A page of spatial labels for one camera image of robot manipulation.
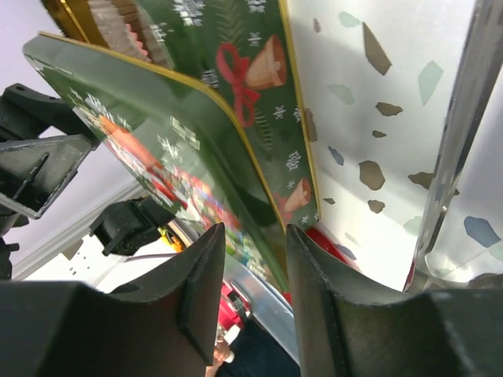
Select red lacquer tray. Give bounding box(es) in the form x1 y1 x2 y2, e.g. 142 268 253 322
304 225 417 291

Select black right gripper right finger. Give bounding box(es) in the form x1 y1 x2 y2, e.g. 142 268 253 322
286 225 502 376

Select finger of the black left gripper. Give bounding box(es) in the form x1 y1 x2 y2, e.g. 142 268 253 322
1 134 94 219

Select green christmas cookie tin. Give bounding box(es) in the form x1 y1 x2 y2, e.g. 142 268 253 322
43 1 320 229

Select aluminium table frame rail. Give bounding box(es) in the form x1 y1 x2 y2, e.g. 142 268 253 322
7 182 299 362

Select silver metal tongs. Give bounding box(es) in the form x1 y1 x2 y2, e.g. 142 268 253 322
404 1 502 293

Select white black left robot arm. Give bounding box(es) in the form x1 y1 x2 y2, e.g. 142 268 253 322
1 83 174 256

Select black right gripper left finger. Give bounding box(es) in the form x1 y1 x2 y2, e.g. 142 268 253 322
1 224 226 376

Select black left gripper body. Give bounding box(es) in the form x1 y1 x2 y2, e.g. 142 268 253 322
0 82 99 280

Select white paper cupcake liner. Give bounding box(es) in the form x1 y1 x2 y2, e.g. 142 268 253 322
88 1 174 69

